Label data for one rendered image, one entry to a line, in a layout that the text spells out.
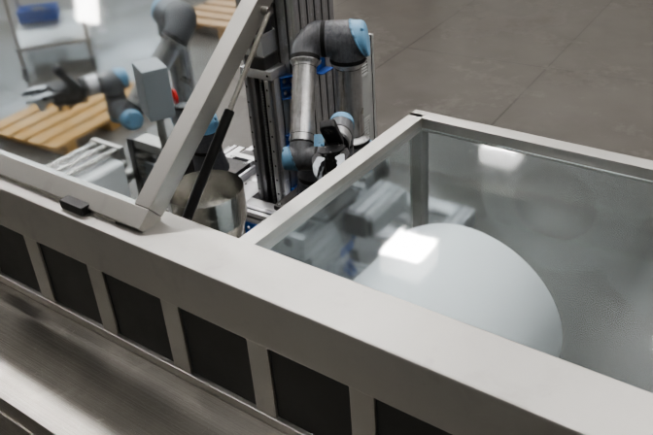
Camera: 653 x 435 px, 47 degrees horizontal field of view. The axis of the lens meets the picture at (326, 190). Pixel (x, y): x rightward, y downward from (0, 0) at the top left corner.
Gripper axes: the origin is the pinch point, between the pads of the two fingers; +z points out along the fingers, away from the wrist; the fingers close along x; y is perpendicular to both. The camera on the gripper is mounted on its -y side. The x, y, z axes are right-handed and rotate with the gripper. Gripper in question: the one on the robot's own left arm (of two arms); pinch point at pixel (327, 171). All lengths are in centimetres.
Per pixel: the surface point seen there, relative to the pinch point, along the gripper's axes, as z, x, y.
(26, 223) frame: 83, 28, -41
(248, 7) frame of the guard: 69, -10, -64
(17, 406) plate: 104, 27, -24
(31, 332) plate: 89, 32, -25
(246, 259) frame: 99, -10, -41
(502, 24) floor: -494, -74, 136
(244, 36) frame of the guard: 72, -9, -61
